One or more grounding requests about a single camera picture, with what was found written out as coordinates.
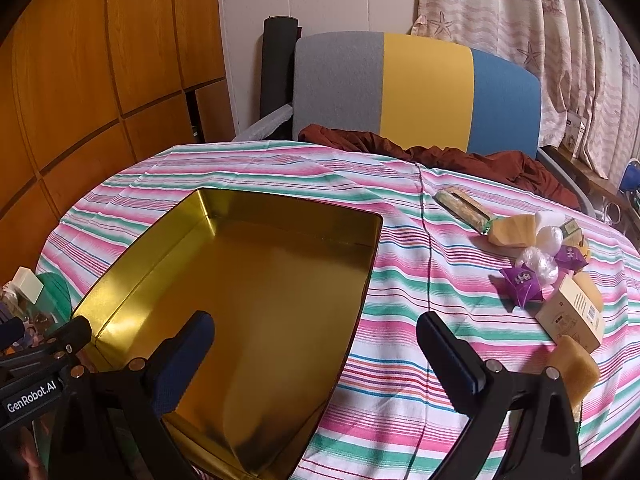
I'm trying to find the purple snack packet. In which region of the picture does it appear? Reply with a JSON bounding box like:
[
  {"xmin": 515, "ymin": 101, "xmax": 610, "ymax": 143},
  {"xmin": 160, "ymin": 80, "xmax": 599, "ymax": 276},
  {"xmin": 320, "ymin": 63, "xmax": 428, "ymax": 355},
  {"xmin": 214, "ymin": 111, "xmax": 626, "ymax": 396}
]
[
  {"xmin": 500, "ymin": 264, "xmax": 545, "ymax": 311},
  {"xmin": 554, "ymin": 244, "xmax": 590, "ymax": 273}
]

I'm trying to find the red-brown cloth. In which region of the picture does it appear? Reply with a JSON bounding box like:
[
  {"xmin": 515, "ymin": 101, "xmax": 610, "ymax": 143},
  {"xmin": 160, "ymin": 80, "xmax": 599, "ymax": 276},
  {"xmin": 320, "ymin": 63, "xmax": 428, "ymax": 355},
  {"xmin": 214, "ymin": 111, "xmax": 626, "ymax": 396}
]
[{"xmin": 298, "ymin": 124, "xmax": 583, "ymax": 206}]

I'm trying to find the striped tablecloth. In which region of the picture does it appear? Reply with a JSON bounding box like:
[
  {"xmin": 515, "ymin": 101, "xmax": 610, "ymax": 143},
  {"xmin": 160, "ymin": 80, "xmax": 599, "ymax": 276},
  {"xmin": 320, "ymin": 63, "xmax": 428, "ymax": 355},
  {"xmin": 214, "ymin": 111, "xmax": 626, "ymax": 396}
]
[{"xmin": 37, "ymin": 140, "xmax": 640, "ymax": 480}]

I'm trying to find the grey yellow blue chair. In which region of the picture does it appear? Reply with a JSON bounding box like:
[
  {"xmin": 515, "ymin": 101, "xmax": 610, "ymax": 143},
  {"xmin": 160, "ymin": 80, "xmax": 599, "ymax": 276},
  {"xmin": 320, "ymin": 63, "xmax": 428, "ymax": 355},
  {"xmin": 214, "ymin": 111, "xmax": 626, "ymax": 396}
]
[{"xmin": 235, "ymin": 32, "xmax": 596, "ymax": 211}]

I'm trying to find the white cable loop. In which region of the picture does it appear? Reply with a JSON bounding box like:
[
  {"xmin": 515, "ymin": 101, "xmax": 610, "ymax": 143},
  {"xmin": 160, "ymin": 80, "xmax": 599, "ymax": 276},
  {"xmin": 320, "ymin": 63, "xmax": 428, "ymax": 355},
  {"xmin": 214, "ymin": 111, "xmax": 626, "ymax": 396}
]
[{"xmin": 600, "ymin": 200, "xmax": 626, "ymax": 226}]

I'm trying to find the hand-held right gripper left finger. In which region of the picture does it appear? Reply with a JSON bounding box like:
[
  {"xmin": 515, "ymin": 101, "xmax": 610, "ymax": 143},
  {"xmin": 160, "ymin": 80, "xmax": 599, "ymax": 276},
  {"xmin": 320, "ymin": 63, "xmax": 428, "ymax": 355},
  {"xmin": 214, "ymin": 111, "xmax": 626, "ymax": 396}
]
[{"xmin": 37, "ymin": 310, "xmax": 216, "ymax": 480}]

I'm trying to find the small white printed box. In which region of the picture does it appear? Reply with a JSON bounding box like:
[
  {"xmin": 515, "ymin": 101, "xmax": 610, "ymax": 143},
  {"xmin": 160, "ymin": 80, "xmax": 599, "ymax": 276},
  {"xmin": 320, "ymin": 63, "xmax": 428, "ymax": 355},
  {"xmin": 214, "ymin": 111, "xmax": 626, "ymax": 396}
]
[{"xmin": 565, "ymin": 112, "xmax": 588, "ymax": 153}]

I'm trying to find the person's left hand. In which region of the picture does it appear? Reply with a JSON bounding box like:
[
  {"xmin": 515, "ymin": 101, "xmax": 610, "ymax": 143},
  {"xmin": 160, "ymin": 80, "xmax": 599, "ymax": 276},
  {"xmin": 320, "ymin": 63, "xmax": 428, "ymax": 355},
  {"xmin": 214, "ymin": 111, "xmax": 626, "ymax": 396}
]
[{"xmin": 20, "ymin": 432, "xmax": 46, "ymax": 480}]

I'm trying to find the green gold snack bar packet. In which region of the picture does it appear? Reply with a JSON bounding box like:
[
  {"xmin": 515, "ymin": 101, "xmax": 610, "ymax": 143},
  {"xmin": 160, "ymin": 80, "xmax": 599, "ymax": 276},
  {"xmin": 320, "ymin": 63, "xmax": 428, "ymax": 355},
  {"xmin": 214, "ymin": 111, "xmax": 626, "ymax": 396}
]
[{"xmin": 434, "ymin": 186, "xmax": 496, "ymax": 235}]

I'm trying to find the cream small box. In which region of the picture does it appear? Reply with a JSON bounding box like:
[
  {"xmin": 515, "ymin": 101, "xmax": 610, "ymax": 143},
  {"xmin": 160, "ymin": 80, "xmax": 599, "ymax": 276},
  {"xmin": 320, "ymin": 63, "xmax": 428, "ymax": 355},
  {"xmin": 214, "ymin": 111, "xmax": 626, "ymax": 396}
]
[{"xmin": 10, "ymin": 266, "xmax": 46, "ymax": 303}]

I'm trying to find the gold tin box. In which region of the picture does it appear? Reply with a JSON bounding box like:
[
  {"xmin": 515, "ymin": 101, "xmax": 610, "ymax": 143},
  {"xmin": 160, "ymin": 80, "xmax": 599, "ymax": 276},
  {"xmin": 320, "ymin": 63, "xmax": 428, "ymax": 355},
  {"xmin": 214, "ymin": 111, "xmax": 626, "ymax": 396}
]
[{"xmin": 70, "ymin": 187, "xmax": 385, "ymax": 480}]

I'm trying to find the beige cardboard box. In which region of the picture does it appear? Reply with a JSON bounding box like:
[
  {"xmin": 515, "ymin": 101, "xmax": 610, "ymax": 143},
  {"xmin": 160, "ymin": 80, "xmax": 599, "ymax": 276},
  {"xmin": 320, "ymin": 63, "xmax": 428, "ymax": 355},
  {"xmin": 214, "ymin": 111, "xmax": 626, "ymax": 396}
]
[{"xmin": 535, "ymin": 275, "xmax": 606, "ymax": 353}]

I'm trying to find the patterned curtain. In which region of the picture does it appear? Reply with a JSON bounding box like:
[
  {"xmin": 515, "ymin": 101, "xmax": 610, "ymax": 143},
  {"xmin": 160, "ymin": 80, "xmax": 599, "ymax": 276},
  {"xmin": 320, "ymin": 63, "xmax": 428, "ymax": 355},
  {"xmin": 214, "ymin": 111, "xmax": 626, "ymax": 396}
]
[{"xmin": 412, "ymin": 0, "xmax": 640, "ymax": 181}]

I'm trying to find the black rolled mat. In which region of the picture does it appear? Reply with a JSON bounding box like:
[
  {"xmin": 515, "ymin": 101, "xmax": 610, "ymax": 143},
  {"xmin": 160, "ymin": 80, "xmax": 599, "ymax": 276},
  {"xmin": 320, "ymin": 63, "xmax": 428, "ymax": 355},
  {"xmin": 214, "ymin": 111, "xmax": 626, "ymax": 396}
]
[{"xmin": 260, "ymin": 16, "xmax": 301, "ymax": 138}]

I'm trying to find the wooden desk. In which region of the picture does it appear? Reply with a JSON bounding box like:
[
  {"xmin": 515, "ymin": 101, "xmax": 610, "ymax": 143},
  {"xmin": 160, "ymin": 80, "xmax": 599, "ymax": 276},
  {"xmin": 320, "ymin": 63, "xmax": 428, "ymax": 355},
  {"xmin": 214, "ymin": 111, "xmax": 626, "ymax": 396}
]
[{"xmin": 542, "ymin": 145, "xmax": 640, "ymax": 221}]

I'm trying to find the wooden wardrobe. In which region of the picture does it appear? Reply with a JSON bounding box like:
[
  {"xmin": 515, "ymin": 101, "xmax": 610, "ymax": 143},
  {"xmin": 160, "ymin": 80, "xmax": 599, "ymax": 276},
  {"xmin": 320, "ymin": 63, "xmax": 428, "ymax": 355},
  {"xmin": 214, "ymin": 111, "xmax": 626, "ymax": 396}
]
[{"xmin": 0, "ymin": 0, "xmax": 236, "ymax": 281}]

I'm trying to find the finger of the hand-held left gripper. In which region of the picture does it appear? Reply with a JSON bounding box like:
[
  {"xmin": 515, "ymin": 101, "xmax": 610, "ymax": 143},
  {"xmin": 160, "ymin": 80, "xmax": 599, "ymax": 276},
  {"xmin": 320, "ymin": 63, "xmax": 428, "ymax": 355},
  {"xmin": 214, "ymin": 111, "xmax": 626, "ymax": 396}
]
[
  {"xmin": 47, "ymin": 316, "xmax": 93, "ymax": 361},
  {"xmin": 0, "ymin": 319, "xmax": 27, "ymax": 356}
]

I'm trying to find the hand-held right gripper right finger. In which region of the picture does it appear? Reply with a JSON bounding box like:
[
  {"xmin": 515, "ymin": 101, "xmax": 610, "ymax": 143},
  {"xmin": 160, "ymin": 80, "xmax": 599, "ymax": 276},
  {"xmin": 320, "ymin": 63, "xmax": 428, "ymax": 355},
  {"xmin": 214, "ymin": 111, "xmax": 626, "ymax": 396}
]
[{"xmin": 416, "ymin": 311, "xmax": 583, "ymax": 480}]

